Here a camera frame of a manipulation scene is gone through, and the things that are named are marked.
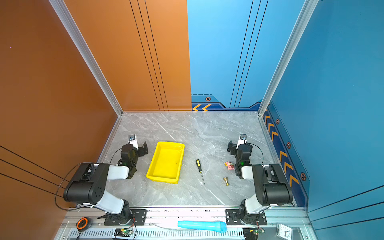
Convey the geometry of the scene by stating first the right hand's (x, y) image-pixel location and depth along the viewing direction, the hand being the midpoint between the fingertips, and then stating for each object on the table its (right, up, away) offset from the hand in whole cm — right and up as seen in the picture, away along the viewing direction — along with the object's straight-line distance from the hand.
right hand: (237, 141), depth 93 cm
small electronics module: (0, -41, -23) cm, 47 cm away
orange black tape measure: (-79, -36, -24) cm, 90 cm away
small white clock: (+15, -39, -25) cm, 49 cm away
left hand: (-63, 0, 0) cm, 63 cm away
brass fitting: (-9, -21, -9) cm, 24 cm away
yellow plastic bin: (-45, -14, -2) cm, 47 cm away
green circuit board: (-62, -41, -22) cm, 78 cm away
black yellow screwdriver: (-25, -13, -4) cm, 28 cm away
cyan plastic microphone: (-15, -35, -26) cm, 47 cm away
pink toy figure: (-6, -14, -6) cm, 16 cm away
